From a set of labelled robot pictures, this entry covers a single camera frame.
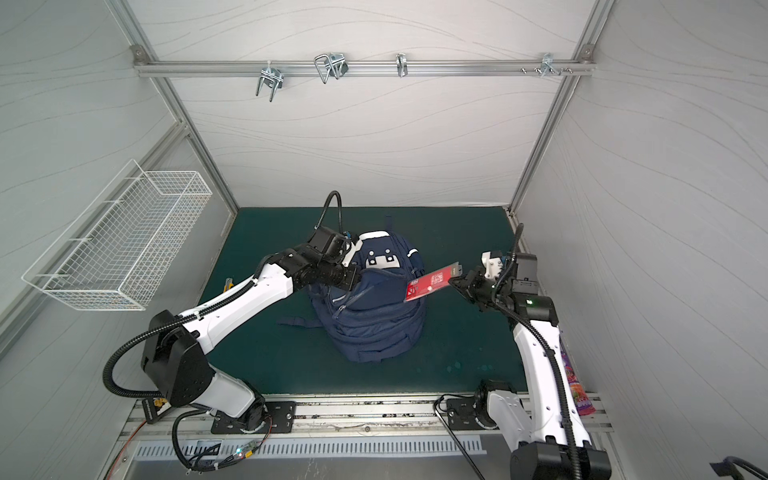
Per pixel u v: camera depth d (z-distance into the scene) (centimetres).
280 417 74
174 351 41
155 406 74
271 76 78
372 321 79
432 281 79
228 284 98
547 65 76
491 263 70
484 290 65
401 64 78
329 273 67
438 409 74
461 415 74
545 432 38
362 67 78
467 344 87
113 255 67
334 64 76
